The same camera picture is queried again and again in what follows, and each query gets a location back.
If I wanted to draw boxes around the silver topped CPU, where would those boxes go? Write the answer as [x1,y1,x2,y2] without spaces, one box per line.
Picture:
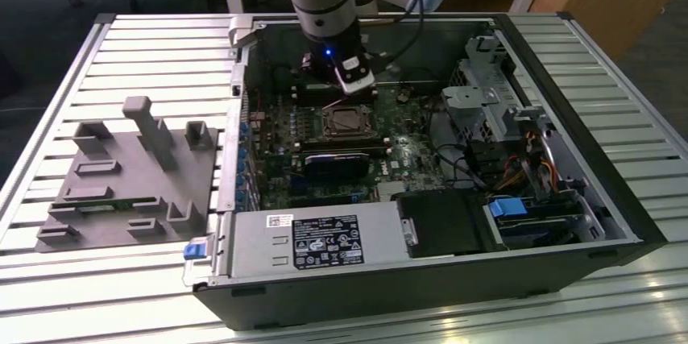
[327,109,367,130]

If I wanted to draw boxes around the CPU socket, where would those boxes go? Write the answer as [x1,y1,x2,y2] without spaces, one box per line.
[316,102,392,138]

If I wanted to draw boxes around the grey case latch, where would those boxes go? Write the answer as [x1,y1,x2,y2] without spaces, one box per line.
[229,15,260,50]

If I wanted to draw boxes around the green motherboard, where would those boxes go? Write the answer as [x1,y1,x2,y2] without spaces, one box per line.
[244,88,451,211]

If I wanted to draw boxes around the black graphics card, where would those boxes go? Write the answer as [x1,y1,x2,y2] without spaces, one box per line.
[303,151,373,182]

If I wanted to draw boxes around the silver perforated drive cage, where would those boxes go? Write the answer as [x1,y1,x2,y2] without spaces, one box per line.
[441,35,547,146]

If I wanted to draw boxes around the silver chipset heatsink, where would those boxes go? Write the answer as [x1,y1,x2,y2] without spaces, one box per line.
[375,181,408,201]

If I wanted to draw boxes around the black drive bay box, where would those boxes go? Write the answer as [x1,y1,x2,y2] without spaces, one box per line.
[395,190,504,260]

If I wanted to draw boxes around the silver power supply box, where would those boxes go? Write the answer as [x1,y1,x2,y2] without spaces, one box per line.
[209,202,413,283]

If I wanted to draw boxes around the grey parts rack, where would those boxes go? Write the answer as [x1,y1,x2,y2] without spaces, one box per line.
[32,96,221,255]

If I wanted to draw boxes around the blue disk carrier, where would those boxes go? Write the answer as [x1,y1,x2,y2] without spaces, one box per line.
[485,195,532,223]

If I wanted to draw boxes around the blue plastic latch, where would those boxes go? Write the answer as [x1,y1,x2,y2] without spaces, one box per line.
[181,240,209,261]

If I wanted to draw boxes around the green RAM stick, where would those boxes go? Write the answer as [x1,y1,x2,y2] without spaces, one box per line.
[75,197,160,213]

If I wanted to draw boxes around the black open PC case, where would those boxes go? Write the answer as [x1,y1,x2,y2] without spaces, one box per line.
[191,11,671,331]

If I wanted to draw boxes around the silver disk bay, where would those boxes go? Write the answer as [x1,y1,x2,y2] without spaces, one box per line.
[483,189,612,252]

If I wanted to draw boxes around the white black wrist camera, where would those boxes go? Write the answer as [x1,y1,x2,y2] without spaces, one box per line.
[333,56,376,96]

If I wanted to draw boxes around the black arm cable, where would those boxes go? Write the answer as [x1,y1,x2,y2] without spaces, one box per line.
[369,0,429,67]

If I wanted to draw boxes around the black cable bundle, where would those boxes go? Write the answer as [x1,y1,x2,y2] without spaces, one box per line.
[429,110,493,196]

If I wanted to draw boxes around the yellow red power wires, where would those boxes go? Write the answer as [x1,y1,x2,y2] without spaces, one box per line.
[496,130,563,202]

